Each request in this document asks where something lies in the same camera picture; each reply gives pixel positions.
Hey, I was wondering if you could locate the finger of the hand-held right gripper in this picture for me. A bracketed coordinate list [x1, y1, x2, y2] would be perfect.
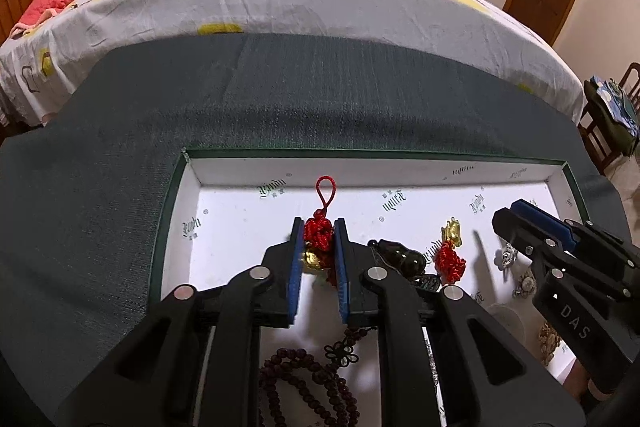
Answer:
[510, 199, 640, 269]
[492, 207, 637, 301]

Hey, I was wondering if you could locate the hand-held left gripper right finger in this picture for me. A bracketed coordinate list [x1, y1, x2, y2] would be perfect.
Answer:
[335, 217, 587, 427]

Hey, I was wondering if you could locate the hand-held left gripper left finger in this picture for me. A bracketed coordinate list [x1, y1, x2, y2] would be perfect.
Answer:
[55, 218, 306, 427]

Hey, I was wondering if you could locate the red knot charm gold ornament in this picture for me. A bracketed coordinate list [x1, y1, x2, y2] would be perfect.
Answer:
[301, 176, 338, 286]
[432, 217, 467, 284]

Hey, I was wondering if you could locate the white bangle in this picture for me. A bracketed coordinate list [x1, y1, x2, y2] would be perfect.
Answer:
[487, 303, 532, 349]

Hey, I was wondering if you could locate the dark red bead necklace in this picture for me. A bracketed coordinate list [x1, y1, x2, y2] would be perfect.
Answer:
[259, 326, 375, 427]

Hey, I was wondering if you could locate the green tray box white lining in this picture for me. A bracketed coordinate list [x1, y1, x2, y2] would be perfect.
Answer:
[150, 148, 593, 427]

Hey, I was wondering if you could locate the small pearl brooch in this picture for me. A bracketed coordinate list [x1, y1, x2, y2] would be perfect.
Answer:
[512, 272, 539, 297]

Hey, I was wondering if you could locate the silver brooch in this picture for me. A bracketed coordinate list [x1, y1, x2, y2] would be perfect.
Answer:
[495, 243, 519, 269]

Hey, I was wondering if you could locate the gold brooch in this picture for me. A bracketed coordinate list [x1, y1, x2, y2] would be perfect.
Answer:
[538, 322, 566, 366]

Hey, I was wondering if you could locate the dark gourd pendant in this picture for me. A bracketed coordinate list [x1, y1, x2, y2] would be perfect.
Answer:
[368, 238, 444, 294]

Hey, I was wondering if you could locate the wooden chair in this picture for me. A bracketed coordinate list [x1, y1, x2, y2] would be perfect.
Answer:
[577, 63, 640, 172]

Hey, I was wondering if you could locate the green and blue cloth bundle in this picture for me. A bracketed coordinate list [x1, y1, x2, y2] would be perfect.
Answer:
[584, 76, 640, 154]

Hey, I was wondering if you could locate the dark grey table mat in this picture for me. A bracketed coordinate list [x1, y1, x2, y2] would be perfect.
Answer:
[0, 33, 632, 427]

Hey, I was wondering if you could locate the silver chain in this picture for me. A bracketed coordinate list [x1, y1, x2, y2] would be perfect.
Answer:
[423, 327, 446, 414]

